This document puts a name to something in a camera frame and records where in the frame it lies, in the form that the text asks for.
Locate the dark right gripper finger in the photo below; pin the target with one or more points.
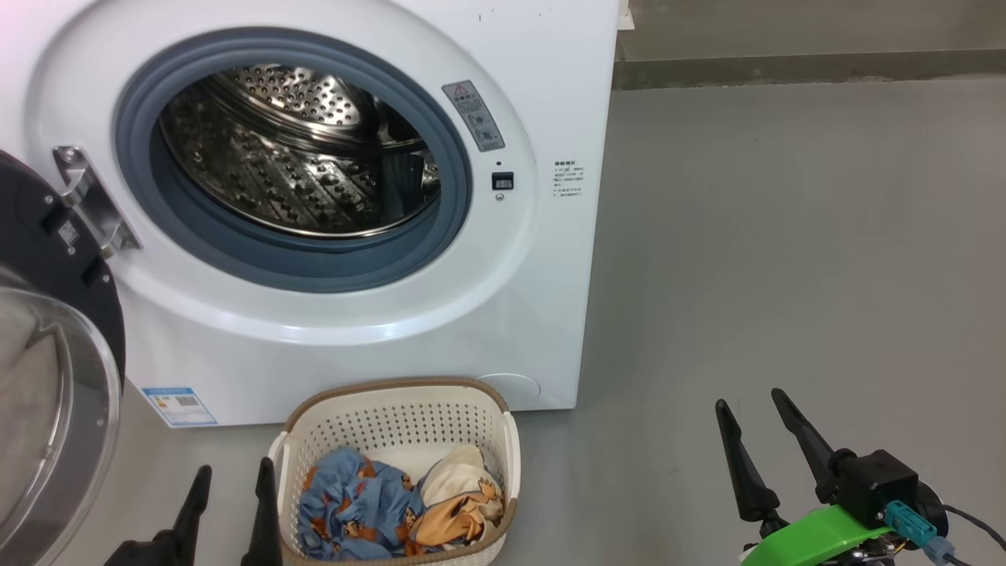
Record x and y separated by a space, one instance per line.
747 479
805 440

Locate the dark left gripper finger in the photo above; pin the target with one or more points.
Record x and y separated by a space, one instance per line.
195 511
266 527

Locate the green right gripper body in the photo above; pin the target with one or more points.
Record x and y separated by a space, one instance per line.
809 538

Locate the blue patterned garment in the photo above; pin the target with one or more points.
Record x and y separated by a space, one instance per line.
346 503

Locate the cream and orange garment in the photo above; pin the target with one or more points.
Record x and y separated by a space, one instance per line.
456 472

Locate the black glass washing machine door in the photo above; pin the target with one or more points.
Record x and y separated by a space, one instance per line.
31 236

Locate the cream perforated laundry basket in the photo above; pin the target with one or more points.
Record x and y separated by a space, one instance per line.
393 424

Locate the grey rubber door gasket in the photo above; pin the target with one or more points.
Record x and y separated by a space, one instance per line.
314 271

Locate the white front-load washing machine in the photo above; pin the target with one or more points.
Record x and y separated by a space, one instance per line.
511 299

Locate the metal door hinge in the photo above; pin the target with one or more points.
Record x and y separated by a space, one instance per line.
94 204

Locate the black door lock slot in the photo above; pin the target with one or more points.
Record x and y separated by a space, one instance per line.
503 181

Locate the blue energy label sticker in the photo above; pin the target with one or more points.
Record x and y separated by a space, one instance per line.
179 406

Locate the round white filter cover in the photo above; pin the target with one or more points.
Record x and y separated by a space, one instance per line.
515 389

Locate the perforated steel drum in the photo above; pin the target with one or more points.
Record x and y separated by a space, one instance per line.
259 181

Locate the small printed text label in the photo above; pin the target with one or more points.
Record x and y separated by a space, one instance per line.
568 179

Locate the grey warning sticker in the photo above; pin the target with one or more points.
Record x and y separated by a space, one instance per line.
474 116

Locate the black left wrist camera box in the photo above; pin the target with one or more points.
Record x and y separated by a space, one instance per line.
141 552

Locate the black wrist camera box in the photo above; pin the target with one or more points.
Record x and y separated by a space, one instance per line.
876 483
141 552

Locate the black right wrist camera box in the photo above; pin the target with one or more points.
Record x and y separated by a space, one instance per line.
876 483

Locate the teal right camera connector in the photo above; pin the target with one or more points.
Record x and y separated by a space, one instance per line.
910 521

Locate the white wall fitting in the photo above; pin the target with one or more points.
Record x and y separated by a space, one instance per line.
624 14

